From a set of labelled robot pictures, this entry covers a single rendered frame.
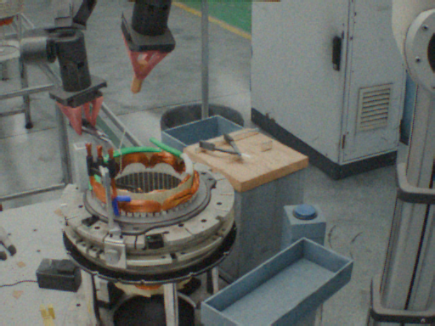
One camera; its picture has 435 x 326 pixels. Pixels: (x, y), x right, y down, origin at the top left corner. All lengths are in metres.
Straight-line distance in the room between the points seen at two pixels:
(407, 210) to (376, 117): 2.52
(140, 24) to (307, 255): 0.48
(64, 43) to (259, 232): 0.58
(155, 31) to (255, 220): 0.53
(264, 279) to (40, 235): 0.78
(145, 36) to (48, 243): 0.79
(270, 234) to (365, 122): 2.20
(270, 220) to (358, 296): 1.38
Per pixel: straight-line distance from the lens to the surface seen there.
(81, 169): 1.15
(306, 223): 1.18
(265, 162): 1.32
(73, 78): 1.17
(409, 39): 0.89
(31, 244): 1.62
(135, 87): 1.05
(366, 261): 2.91
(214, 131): 1.57
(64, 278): 1.41
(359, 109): 3.44
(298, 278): 1.05
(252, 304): 0.99
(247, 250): 1.35
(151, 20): 0.95
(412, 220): 1.06
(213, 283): 1.29
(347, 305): 2.64
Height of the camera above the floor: 1.65
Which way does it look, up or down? 26 degrees down
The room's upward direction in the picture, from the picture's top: straight up
